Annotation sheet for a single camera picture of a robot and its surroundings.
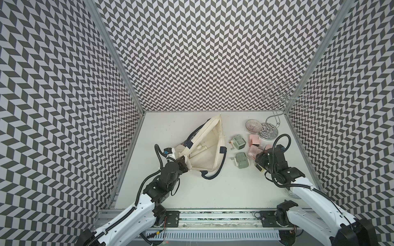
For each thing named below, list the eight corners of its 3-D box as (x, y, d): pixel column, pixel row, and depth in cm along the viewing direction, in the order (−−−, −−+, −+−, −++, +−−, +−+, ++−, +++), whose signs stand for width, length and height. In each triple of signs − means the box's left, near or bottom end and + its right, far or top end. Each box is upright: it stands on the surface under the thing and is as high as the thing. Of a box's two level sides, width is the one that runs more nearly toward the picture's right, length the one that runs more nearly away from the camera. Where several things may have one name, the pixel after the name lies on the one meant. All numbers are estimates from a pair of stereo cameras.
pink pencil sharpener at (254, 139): (249, 146, 100) (251, 142, 96) (247, 137, 104) (249, 134, 101) (259, 146, 100) (261, 142, 96) (257, 137, 104) (258, 134, 101)
